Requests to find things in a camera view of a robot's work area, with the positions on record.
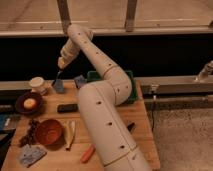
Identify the blue plastic cup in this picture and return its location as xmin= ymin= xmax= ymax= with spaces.
xmin=52 ymin=79 xmax=65 ymax=94

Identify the dark purple bowl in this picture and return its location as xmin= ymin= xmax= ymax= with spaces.
xmin=15 ymin=92 xmax=43 ymax=115

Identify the white paper cup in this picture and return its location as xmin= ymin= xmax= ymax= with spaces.
xmin=29 ymin=77 xmax=47 ymax=95

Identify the blue box at edge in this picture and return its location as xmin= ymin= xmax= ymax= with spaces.
xmin=0 ymin=114 xmax=20 ymax=132

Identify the green plastic bin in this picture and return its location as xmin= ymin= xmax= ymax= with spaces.
xmin=87 ymin=70 xmax=138 ymax=104

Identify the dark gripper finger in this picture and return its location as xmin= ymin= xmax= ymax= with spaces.
xmin=52 ymin=70 xmax=62 ymax=86

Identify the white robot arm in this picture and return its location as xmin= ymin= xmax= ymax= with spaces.
xmin=58 ymin=24 xmax=152 ymax=171

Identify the yellow lemon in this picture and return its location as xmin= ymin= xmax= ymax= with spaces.
xmin=23 ymin=98 xmax=37 ymax=110

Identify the bunch of dark grapes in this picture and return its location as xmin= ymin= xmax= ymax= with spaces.
xmin=18 ymin=120 xmax=40 ymax=147

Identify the orange carrot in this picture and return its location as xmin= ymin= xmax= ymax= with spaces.
xmin=81 ymin=145 xmax=95 ymax=163

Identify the white object at right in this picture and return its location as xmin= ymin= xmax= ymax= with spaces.
xmin=195 ymin=60 xmax=213 ymax=83

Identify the black marker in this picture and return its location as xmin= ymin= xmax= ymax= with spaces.
xmin=127 ymin=122 xmax=136 ymax=132

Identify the grey cloth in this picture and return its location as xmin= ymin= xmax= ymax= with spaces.
xmin=18 ymin=144 xmax=47 ymax=167

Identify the black rectangular block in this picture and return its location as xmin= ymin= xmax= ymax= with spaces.
xmin=57 ymin=104 xmax=78 ymax=113

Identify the blue sponge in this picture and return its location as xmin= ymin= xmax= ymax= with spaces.
xmin=74 ymin=75 xmax=87 ymax=89

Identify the orange bowl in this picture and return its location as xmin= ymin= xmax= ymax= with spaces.
xmin=34 ymin=119 xmax=63 ymax=146

